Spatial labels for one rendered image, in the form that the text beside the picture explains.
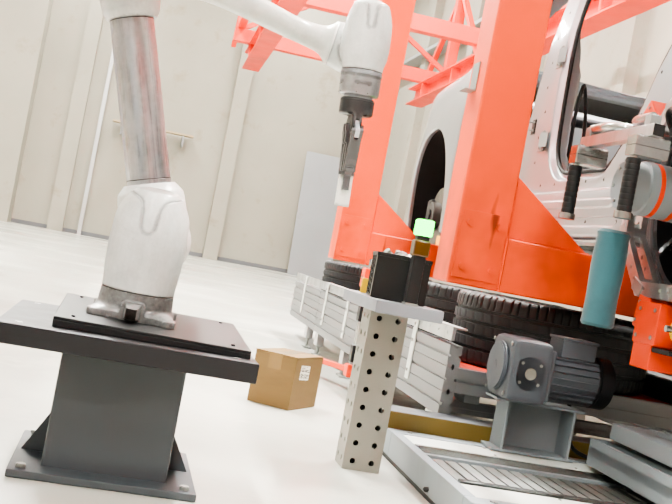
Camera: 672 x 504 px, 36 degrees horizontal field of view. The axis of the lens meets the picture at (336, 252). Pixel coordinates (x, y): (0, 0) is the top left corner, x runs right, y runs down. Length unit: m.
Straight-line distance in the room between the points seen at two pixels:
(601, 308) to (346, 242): 2.29
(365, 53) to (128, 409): 0.89
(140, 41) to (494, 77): 1.14
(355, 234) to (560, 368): 2.14
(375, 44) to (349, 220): 2.72
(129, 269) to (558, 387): 1.34
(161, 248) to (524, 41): 1.42
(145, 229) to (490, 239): 1.23
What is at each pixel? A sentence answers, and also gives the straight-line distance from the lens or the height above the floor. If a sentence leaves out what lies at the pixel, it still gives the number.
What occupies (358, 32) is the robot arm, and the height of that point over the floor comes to 1.01.
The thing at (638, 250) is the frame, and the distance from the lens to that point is 2.99.
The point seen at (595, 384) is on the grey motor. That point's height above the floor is 0.32.
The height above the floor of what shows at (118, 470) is 0.03.
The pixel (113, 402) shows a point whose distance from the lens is 2.13.
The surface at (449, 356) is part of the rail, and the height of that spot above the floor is 0.30.
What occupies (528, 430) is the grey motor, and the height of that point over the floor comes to 0.14.
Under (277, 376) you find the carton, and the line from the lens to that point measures 3.47.
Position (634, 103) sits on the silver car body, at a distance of 5.82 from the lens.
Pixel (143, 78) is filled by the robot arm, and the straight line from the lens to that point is 2.38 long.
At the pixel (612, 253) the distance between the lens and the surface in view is 2.80.
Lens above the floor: 0.53
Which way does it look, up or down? level
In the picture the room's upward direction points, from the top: 11 degrees clockwise
